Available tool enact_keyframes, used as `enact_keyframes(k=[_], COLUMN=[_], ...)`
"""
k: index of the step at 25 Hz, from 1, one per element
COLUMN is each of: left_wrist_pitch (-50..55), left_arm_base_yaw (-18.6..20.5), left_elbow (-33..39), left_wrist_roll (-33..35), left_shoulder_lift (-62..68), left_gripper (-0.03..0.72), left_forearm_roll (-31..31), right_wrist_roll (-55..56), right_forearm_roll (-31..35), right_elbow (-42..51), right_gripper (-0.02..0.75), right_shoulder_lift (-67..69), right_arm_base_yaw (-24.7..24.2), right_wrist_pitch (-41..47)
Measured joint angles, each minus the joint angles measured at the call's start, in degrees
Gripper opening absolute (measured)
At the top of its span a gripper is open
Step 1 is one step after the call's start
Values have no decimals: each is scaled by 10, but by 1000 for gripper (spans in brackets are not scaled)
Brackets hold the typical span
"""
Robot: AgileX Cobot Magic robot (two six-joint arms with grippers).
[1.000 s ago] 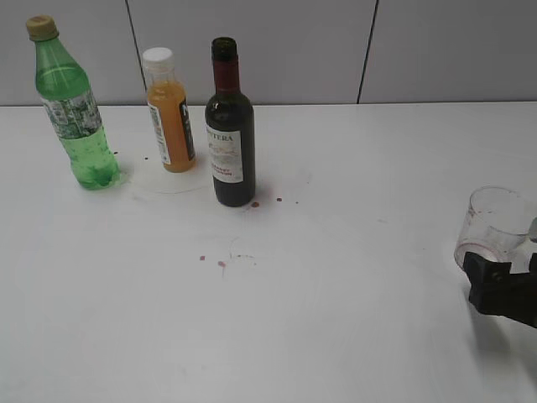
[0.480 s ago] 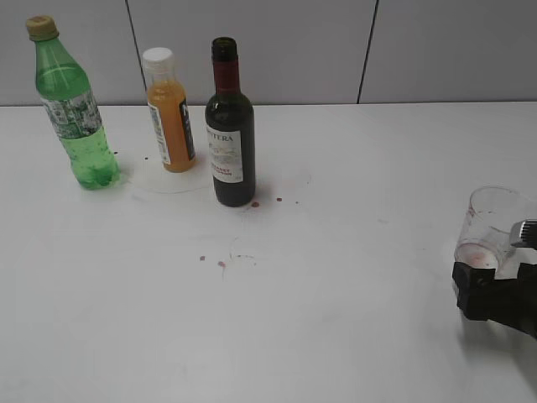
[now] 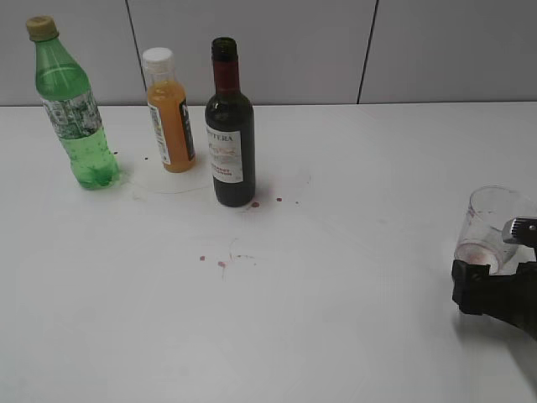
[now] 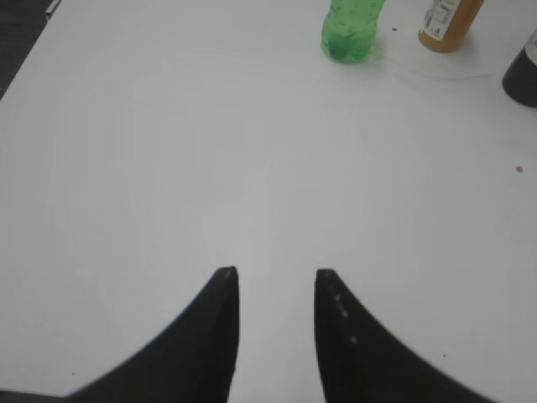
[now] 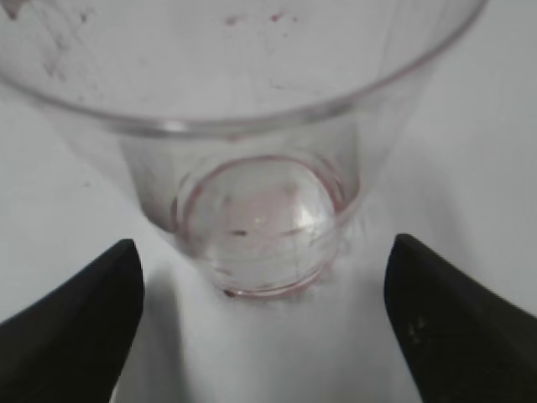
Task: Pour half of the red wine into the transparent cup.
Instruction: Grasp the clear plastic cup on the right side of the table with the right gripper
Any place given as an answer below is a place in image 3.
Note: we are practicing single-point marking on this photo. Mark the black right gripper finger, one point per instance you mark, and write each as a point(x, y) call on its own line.
point(520, 230)
point(508, 298)

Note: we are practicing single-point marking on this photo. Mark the transparent plastic cup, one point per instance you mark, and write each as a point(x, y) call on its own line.
point(480, 239)

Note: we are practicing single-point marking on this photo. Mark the dark red wine bottle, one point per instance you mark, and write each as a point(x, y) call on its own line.
point(229, 119)

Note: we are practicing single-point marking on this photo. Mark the orange juice bottle white cap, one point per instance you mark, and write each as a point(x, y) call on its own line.
point(168, 108)

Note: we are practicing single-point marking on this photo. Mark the green plastic soda bottle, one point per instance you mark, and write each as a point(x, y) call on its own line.
point(67, 98)

